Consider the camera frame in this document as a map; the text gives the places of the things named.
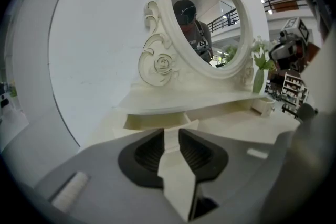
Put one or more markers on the white goods shelf rack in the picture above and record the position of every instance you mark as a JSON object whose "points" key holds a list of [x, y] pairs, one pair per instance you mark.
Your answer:
{"points": [[292, 89]]}

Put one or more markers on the vase of white flowers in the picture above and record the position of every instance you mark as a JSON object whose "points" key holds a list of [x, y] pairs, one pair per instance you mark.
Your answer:
{"points": [[260, 78]]}

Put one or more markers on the cream dressing table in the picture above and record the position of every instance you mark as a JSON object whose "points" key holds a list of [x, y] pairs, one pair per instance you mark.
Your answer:
{"points": [[162, 65]]}

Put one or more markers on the person's right forearm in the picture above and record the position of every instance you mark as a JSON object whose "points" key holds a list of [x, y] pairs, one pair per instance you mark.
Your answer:
{"points": [[312, 52]]}

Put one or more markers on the small cream drawer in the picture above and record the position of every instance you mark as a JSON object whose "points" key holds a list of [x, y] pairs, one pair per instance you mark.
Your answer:
{"points": [[262, 107]]}

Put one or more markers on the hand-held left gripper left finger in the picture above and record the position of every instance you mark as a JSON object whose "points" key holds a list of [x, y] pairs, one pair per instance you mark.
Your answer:
{"points": [[105, 178]]}

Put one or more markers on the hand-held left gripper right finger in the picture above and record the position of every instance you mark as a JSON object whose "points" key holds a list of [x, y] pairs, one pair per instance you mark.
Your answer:
{"points": [[236, 165]]}

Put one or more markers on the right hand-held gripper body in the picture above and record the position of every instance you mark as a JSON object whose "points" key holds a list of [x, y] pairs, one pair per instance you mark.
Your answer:
{"points": [[288, 52]]}

